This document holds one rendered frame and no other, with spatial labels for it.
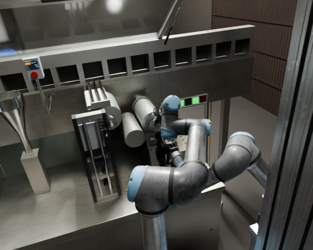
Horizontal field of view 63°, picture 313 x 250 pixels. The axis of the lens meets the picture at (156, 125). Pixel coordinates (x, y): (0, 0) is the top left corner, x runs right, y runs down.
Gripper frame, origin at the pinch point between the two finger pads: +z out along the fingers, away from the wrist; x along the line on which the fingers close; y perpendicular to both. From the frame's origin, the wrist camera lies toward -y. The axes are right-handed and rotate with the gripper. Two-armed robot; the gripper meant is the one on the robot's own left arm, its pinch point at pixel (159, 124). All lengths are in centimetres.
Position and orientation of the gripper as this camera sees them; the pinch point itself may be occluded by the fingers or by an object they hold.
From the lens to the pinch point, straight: 145.3
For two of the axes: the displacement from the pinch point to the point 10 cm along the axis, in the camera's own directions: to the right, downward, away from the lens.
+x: -9.5, 2.1, -2.3
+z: -1.8, 2.2, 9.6
